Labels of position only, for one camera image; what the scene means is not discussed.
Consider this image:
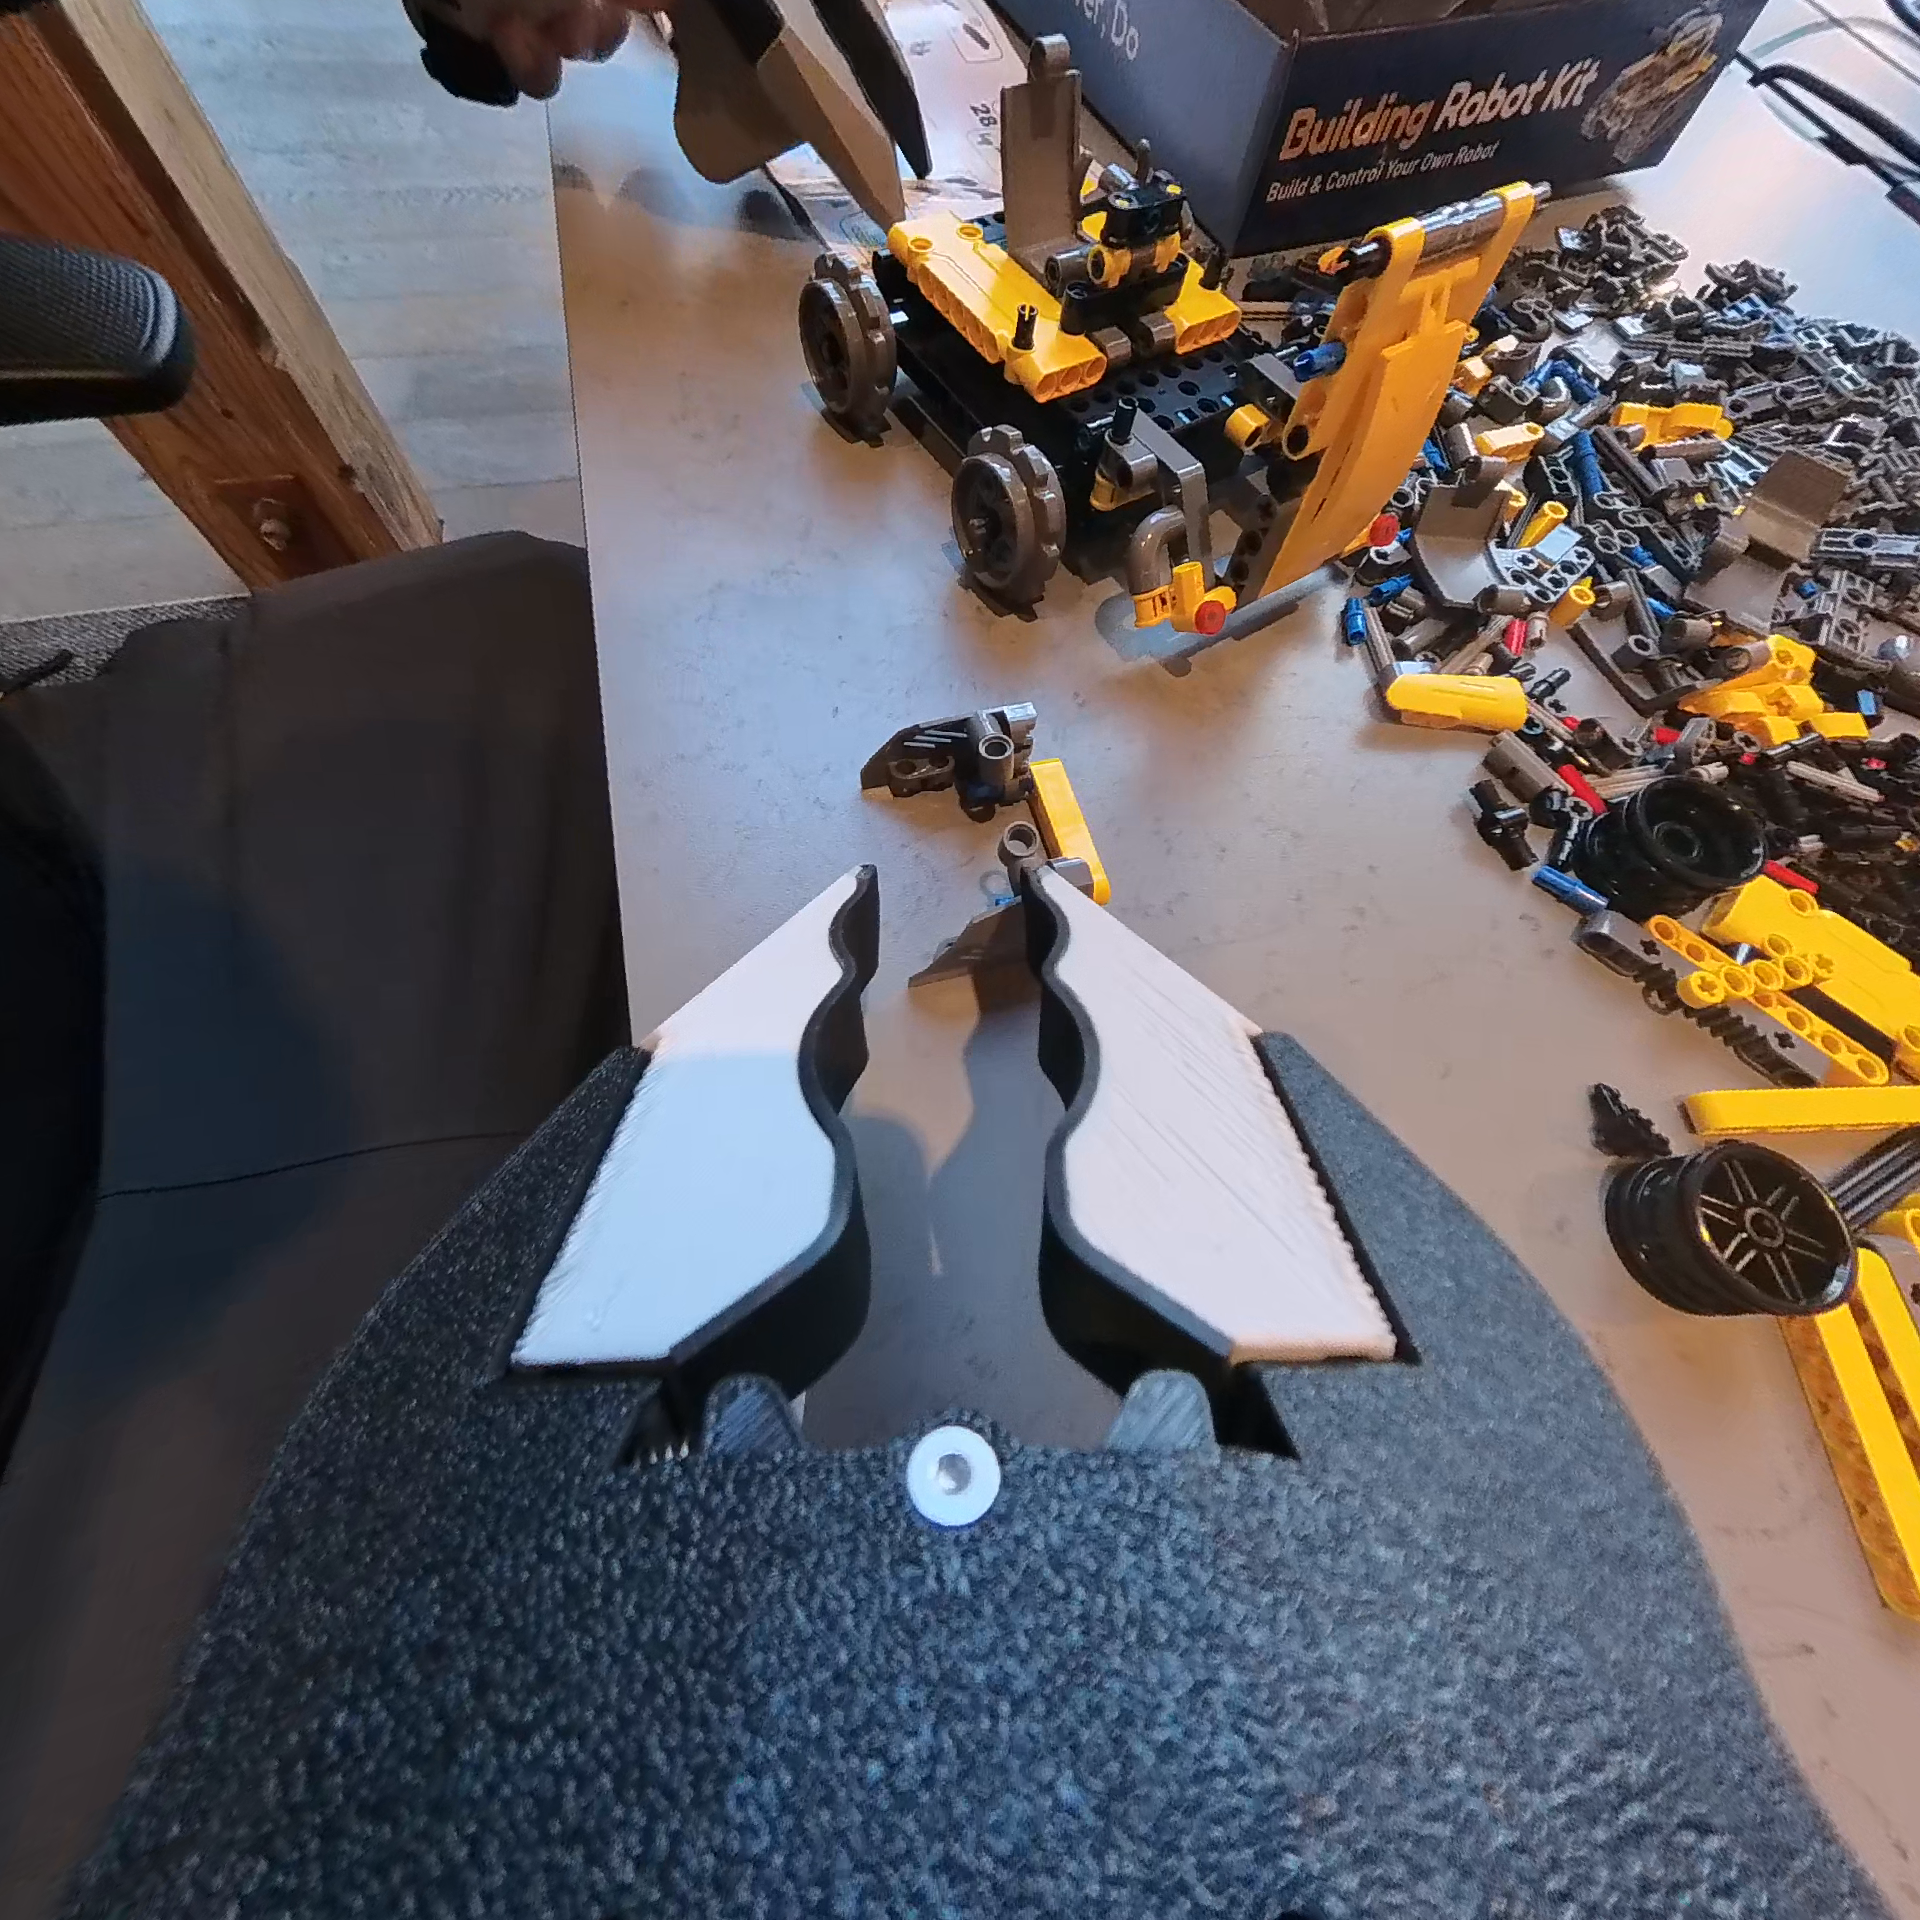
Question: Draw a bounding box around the grey toy plate with blue pins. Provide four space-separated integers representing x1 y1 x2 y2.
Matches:
861 695 1043 824

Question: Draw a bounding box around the black spoked toy wheel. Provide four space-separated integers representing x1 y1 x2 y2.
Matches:
1603 1142 1864 1318

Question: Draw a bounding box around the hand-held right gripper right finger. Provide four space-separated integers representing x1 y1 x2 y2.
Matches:
1018 860 1396 1369

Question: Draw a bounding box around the dark blue robot kit box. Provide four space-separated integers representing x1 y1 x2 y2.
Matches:
997 0 1772 257

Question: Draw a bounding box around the yellow toy vehicle model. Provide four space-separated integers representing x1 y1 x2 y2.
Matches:
795 30 1554 663

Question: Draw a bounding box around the wooden post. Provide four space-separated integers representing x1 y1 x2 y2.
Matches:
0 0 443 591

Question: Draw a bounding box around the black toy wheel rim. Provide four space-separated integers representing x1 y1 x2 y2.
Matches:
1576 777 1770 922

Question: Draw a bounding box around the person's left hand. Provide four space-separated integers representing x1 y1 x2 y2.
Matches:
493 0 677 79

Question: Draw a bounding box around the grey desk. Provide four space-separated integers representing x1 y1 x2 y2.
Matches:
550 0 1920 1892

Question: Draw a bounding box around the black chair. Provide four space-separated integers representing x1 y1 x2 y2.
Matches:
0 232 196 433

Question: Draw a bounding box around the pile of small toy parts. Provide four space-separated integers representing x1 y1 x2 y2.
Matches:
1340 213 1920 978

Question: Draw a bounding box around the yellow curved toy panel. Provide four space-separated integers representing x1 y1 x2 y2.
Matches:
1383 668 1530 736

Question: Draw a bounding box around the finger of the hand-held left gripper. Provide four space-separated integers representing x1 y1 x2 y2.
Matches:
672 0 913 231
811 0 934 178

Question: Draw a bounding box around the small grey toy connector piece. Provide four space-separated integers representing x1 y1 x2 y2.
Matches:
907 820 1092 987

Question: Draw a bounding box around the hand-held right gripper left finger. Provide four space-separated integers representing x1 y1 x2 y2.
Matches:
513 867 885 1373

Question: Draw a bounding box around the short yellow toy beam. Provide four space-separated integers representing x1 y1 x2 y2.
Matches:
1030 757 1119 907

